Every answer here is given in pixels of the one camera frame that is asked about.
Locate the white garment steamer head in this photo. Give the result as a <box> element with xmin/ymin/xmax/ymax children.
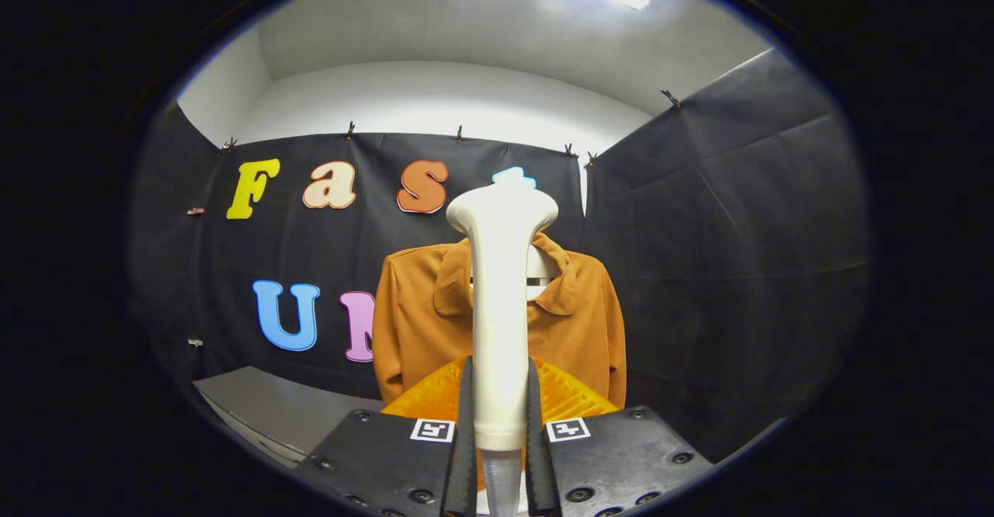
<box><xmin>446</xmin><ymin>183</ymin><xmax>560</xmax><ymax>452</ymax></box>

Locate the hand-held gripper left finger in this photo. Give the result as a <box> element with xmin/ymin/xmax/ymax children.
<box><xmin>294</xmin><ymin>356</ymin><xmax>478</xmax><ymax>517</ymax></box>

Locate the grey drawer cabinet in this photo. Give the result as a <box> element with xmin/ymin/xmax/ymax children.
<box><xmin>193</xmin><ymin>366</ymin><xmax>386</xmax><ymax>468</ymax></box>

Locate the row of black cloth clips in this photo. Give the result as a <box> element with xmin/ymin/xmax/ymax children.
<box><xmin>220</xmin><ymin>88</ymin><xmax>683</xmax><ymax>168</ymax></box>

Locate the orange button-up shirt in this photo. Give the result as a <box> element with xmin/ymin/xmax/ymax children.
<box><xmin>372</xmin><ymin>231</ymin><xmax>627</xmax><ymax>409</ymax></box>

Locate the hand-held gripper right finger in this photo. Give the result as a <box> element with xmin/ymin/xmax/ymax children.
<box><xmin>525</xmin><ymin>356</ymin><xmax>715</xmax><ymax>517</ymax></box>

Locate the black backdrop cloth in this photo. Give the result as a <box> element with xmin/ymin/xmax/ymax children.
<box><xmin>128</xmin><ymin>47</ymin><xmax>869</xmax><ymax>463</ymax></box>

